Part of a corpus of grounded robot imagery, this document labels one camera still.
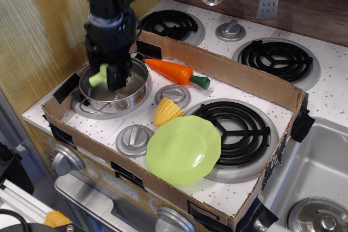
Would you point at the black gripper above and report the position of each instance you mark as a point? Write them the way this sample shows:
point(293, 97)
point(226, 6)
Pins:
point(107, 42)

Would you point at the green toy broccoli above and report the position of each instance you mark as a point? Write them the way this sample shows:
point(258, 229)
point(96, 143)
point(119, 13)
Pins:
point(100, 77)

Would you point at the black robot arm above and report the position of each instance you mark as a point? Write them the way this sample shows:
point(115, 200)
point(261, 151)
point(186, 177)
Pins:
point(109, 9)

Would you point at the small steel pan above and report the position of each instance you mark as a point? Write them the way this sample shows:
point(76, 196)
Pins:
point(100, 96)

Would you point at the front left grey burner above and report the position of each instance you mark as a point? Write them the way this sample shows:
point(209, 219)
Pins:
point(81, 106)

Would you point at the orange toy carrot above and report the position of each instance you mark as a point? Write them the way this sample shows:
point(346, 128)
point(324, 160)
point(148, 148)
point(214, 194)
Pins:
point(178, 73)

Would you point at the yellow toy corn piece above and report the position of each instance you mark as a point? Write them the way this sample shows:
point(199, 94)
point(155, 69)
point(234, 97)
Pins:
point(166, 111)

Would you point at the grey stove knob centre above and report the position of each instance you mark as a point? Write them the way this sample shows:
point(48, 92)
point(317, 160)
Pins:
point(180, 95)

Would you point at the grey stove knob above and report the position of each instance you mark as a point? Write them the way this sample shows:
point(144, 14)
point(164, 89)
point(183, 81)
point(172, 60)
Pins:
point(132, 141)
point(180, 95)
point(230, 32)

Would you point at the grey stove knob front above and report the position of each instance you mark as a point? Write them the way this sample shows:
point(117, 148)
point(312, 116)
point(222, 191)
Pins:
point(132, 141)

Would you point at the back left black burner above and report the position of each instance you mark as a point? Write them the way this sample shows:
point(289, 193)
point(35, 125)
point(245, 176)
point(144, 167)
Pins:
point(177, 25)

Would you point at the black burner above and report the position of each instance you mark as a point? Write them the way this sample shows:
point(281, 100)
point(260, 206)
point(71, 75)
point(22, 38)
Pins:
point(283, 58)
point(177, 25)
point(248, 138)

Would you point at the brown cardboard fence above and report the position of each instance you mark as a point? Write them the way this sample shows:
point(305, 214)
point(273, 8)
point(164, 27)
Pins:
point(264, 86)

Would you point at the silver oven dial left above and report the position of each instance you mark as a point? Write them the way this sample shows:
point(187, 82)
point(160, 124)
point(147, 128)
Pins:
point(65, 161)

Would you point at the silver oven dial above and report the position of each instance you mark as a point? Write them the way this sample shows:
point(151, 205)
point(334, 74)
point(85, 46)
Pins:
point(65, 161)
point(171, 221)

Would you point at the light green plastic plate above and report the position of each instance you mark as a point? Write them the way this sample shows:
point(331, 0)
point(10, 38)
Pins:
point(183, 150)

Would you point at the grey stove knob back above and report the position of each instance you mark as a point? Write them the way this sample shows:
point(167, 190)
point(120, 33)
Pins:
point(230, 32)

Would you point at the front right black burner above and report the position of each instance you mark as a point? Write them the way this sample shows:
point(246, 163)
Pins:
point(248, 138)

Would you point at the orange object lower left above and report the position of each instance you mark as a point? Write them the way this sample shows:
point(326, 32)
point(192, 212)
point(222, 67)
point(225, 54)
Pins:
point(55, 219)

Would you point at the silver oven dial right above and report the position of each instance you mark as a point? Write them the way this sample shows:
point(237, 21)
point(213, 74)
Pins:
point(171, 221)

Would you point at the hanging metal spatula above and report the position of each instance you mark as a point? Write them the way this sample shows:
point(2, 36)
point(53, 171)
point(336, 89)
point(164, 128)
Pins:
point(267, 9)

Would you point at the back right black burner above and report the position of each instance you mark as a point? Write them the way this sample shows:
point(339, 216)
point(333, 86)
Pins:
point(283, 58)

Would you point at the grey toy sink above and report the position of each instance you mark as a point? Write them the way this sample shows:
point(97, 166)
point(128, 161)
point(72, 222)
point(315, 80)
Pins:
point(315, 167)

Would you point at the silver sink drain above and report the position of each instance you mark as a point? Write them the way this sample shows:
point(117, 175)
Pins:
point(317, 214)

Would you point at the silver oven door handle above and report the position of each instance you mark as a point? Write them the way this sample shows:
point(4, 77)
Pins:
point(101, 209)

